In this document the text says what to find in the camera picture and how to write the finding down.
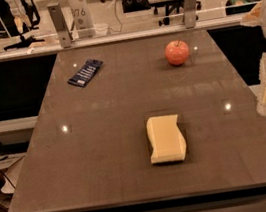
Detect yellow sponge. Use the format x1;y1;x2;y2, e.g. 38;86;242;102
146;114;187;164

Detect blue rxbar wrapper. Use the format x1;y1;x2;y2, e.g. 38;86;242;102
67;59;103;88

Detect red apple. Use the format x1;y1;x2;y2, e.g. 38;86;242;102
164;40;190;66

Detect white numbered pillar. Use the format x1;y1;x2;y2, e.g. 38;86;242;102
68;0;96;39

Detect right metal bracket post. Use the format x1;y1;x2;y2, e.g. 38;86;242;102
183;0;197;29

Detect metal bracket post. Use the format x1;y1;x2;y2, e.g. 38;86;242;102
183;0;197;29
47;2;72;49

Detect left metal bracket post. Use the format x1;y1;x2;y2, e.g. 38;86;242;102
47;2;72;49

